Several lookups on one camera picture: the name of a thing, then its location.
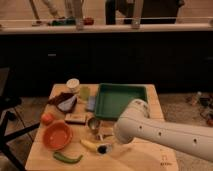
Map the red bowl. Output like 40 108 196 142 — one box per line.
42 121 73 151

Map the black chair base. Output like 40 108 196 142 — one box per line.
0 96 41 171

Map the yellow corn cob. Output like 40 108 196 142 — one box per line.
80 139 98 153

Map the yellow green sponge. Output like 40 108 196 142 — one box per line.
79 86 90 101

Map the metal measuring cup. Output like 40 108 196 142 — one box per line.
88 117 101 134

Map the dark red cloth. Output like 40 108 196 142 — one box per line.
48 92 73 105

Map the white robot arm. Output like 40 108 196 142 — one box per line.
114 99 213 162

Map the black bristle brush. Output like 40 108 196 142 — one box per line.
97 144 113 154

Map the grey purple wedge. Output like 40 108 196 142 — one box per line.
57 96 77 113

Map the blue sponge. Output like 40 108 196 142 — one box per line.
86 96 96 112

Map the orange toy fruit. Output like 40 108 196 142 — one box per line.
41 113 54 125

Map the green object on shelf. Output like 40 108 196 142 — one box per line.
51 19 75 26

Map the green chili pepper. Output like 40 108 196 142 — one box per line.
53 152 82 164

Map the white cup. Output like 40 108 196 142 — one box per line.
66 78 80 93

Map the metal fork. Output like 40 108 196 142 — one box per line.
96 134 113 141

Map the wooden block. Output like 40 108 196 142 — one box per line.
65 114 87 124

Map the green plastic tray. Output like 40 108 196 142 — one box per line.
94 83 147 121

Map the red object on shelf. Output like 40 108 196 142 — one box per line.
84 17 94 25

